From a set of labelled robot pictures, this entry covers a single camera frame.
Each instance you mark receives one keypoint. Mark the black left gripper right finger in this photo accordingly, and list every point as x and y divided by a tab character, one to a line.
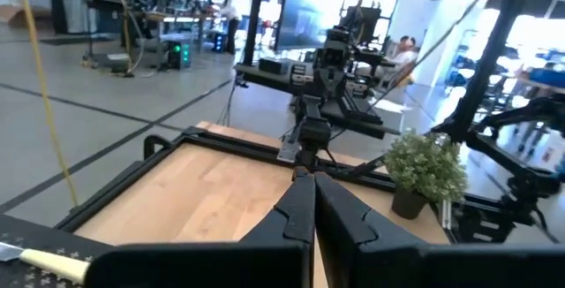
397	266

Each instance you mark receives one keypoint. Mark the black stand bracket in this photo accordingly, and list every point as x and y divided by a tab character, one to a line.
525	177

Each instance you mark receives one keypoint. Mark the green artificial potted plant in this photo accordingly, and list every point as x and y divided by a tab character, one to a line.
424	169

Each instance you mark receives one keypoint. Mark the black aluminium table frame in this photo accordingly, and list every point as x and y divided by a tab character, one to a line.
212	142

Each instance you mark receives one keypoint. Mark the person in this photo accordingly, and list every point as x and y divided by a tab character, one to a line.
230	18
404	54

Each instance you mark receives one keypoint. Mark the grey metal mounting plate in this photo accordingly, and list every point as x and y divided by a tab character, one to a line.
289	149

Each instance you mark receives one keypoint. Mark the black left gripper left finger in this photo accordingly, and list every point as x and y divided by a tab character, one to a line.
247	266

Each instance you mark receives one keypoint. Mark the black rig upright post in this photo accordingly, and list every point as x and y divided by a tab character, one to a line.
490	54
256	18

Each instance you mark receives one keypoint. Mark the computer tower green lights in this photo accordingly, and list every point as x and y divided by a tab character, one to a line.
178	54

